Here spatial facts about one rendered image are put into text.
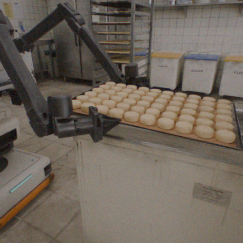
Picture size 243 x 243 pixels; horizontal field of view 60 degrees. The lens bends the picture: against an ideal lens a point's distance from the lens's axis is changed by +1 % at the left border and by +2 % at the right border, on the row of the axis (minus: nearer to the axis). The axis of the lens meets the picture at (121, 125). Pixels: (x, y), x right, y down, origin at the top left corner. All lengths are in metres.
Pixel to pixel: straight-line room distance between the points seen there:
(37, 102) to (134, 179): 0.43
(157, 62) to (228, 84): 1.29
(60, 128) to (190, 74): 3.60
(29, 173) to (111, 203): 0.84
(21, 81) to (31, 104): 0.08
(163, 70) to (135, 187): 3.49
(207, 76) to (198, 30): 1.05
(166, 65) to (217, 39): 1.07
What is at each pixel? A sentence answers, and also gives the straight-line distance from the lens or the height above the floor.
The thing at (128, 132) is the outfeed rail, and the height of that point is 0.87.
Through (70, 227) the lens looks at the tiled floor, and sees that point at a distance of 1.58.
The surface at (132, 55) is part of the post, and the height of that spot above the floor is 0.95.
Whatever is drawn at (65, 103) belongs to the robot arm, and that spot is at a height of 1.01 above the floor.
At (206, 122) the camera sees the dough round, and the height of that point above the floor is 0.93.
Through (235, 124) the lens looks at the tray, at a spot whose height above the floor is 0.90.
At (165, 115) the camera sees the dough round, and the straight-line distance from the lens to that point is 0.71.
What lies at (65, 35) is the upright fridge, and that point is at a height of 1.04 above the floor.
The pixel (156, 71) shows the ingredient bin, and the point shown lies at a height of 0.42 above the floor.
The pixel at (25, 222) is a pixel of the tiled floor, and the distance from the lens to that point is 1.69.
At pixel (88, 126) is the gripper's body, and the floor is 0.93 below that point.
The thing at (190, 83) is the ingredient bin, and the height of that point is 0.27.
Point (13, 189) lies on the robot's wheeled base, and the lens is 1.57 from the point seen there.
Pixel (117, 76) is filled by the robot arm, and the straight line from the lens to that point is 1.14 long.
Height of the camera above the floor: 1.20
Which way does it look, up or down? 25 degrees down
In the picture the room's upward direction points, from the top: straight up
